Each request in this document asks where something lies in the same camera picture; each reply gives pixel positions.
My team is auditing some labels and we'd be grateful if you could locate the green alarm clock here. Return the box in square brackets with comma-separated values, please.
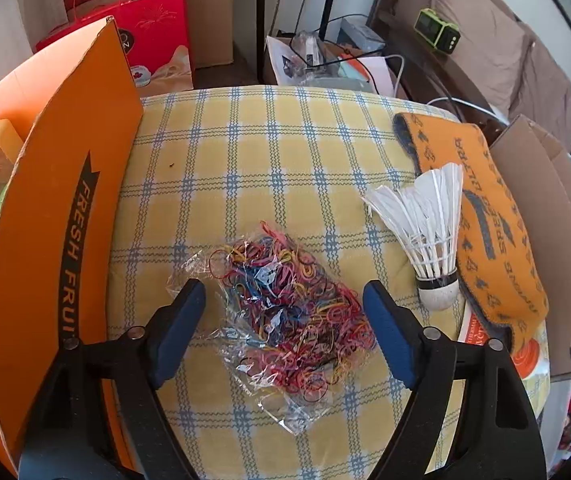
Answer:
[414, 7, 461, 53]

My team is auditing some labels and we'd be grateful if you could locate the empty brown cardboard box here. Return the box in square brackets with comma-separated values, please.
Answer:
[488, 114, 571, 376]

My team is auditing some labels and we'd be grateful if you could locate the red chocolate gift bag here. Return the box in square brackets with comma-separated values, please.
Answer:
[35, 0, 196, 98]

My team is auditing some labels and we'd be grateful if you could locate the large brown cardboard box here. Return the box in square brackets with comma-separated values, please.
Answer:
[65, 0, 238, 71]

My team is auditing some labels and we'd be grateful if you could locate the brown sofa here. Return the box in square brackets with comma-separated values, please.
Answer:
[370, 0, 571, 161]

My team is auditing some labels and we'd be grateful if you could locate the bag of coloured rubber bands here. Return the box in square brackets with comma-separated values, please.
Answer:
[168, 220, 379, 436]

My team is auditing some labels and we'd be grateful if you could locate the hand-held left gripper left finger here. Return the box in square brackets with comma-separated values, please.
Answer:
[18, 278, 207, 480]

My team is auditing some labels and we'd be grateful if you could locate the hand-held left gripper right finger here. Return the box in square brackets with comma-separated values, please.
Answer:
[363, 280, 549, 480]

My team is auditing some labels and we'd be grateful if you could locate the yellow plaid tablecloth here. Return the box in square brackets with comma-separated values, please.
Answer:
[105, 85, 551, 480]

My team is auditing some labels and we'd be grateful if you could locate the brown sofa cushion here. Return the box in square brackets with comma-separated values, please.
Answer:
[510, 35, 571, 136]
[435, 0, 536, 111]

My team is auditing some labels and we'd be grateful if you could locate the orange and white booklet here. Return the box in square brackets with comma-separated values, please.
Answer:
[458, 305, 549, 386]

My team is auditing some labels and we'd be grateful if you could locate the white feather shuttlecock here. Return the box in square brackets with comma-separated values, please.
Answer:
[362, 162, 465, 311]

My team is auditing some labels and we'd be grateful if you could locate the grey device box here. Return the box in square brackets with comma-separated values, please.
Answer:
[338, 16, 386, 56]

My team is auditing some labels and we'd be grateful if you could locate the orange cardboard box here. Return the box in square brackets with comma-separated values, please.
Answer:
[0, 16, 145, 476]

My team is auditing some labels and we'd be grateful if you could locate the orange printed towel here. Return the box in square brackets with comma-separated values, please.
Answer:
[393, 112, 550, 348]

